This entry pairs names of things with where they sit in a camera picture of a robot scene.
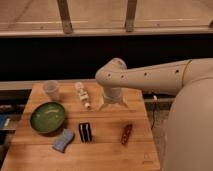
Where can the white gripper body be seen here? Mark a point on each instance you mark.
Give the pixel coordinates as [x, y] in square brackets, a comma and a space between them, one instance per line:
[112, 95]

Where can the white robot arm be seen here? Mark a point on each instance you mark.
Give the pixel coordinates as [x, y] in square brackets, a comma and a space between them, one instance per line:
[189, 135]

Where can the black white striped eraser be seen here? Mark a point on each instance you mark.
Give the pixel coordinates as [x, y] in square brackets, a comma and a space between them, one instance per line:
[85, 132]

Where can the white plastic bottle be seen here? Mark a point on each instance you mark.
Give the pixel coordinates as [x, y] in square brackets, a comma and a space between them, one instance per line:
[83, 94]

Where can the clear plastic cup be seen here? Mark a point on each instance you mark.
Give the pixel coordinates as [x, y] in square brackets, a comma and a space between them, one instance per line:
[51, 88]

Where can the green ceramic bowl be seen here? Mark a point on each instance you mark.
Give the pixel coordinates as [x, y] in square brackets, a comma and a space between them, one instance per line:
[47, 117]

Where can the blue sponge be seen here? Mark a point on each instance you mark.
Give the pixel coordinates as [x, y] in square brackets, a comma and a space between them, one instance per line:
[63, 140]

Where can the right metal railing post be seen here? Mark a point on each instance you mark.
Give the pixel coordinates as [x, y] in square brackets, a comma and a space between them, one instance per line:
[130, 15]

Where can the metal railing post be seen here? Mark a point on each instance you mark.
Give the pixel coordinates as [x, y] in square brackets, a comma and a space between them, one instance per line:
[65, 16]
[130, 15]

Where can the left metal railing post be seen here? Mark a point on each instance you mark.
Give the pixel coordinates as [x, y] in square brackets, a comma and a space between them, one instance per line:
[65, 16]

